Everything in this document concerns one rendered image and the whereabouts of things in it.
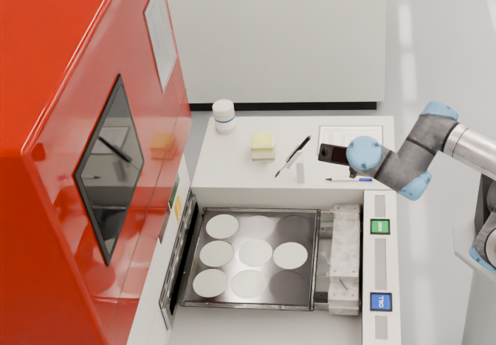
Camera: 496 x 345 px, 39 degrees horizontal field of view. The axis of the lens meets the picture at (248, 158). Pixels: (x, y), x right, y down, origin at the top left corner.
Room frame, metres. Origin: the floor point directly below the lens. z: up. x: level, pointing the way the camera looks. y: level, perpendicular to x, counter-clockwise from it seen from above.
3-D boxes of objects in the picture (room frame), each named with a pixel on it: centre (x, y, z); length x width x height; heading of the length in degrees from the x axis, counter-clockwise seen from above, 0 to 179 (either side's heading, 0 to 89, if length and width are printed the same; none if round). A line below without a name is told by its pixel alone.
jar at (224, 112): (1.89, 0.06, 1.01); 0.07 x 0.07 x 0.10
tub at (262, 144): (1.72, -0.05, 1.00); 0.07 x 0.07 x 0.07; 81
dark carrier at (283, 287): (1.37, 0.03, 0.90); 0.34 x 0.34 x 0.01; 77
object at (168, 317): (1.40, 0.23, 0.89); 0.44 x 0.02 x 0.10; 167
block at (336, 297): (1.17, -0.20, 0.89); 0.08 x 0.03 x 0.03; 77
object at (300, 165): (1.58, -0.14, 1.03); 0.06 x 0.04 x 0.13; 77
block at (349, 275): (1.25, -0.22, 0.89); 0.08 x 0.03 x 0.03; 77
